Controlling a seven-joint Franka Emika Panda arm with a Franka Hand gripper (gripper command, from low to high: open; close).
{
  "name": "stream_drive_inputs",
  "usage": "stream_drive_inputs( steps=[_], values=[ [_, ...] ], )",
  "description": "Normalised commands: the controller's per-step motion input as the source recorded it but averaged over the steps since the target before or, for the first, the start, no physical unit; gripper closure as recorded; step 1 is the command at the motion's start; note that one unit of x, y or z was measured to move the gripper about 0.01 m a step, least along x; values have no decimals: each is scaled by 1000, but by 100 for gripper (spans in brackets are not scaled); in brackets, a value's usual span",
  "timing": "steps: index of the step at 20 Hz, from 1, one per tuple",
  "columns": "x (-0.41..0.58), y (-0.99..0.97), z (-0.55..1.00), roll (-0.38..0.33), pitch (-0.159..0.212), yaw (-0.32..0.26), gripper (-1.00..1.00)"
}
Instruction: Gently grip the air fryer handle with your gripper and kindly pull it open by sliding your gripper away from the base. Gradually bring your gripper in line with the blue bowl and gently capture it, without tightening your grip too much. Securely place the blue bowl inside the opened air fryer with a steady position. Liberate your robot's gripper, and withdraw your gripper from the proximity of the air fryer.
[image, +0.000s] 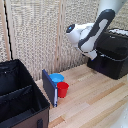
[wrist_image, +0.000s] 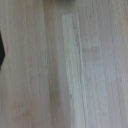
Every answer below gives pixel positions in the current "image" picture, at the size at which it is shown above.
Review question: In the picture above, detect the beige woven screen backdrop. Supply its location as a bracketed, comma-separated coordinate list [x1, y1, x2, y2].
[0, 0, 128, 82]

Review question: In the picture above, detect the black air fryer housing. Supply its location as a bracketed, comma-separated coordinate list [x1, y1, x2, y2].
[87, 28, 128, 81]

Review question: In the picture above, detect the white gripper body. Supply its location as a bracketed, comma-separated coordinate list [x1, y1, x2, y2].
[86, 49, 99, 61]

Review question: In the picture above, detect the red plastic cup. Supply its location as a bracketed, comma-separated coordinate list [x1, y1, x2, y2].
[56, 81, 70, 99]

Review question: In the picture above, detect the black air fryer drawer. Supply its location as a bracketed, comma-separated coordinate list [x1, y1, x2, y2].
[87, 54, 118, 80]

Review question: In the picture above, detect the black fabric storage box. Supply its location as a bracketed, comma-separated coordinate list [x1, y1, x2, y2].
[0, 59, 51, 128]

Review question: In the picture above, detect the dark blue flat board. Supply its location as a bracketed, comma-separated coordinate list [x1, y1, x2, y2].
[41, 68, 59, 108]

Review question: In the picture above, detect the blue plastic bowl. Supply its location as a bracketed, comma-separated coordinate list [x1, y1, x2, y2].
[48, 73, 66, 86]

